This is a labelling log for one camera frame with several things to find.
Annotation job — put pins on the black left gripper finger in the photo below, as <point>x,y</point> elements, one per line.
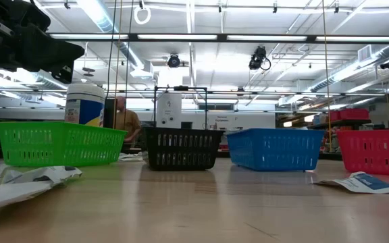
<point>52,54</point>
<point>63,75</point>

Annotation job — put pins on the white packet blue print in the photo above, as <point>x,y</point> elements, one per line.
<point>366,182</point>

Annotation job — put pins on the black ceiling disc fixture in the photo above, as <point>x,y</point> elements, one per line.
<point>88,72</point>

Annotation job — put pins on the white wipes canister blue label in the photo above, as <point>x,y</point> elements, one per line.
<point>84,104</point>

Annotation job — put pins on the black upright panel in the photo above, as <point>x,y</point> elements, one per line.
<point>109,113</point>

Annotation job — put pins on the green plastic basket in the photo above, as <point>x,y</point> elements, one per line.
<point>59,145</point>

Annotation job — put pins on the person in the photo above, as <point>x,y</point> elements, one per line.
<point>128,123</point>

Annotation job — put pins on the white packet dark print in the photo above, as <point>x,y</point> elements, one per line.
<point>46,173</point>

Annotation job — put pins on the long striped packet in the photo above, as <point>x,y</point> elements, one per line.
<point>130,157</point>

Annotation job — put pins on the white cabinet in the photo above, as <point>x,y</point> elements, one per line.
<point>169,114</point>

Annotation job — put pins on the black plastic basket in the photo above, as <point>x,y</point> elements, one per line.
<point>181,130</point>

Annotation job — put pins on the long white ridged packet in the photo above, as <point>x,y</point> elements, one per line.
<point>5,194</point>

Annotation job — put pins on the black beam with light bars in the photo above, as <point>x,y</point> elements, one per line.
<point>222,38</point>

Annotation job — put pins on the blue plastic basket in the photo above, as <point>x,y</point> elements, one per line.
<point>248,148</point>

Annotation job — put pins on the small red storage bin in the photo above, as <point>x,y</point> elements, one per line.
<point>334,115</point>

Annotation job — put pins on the large red storage bin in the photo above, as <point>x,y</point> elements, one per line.
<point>355,114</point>

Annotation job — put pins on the red plastic basket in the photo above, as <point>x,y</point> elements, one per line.
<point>373,136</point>

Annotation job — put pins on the round black ceiling camera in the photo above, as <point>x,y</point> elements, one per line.
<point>173,61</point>

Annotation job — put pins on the black stand frame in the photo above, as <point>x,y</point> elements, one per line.
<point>181,88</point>

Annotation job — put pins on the black overhead camera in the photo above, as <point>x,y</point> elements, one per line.
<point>257,59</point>

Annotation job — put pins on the small black ceiling camera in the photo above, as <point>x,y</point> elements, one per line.
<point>388,64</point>

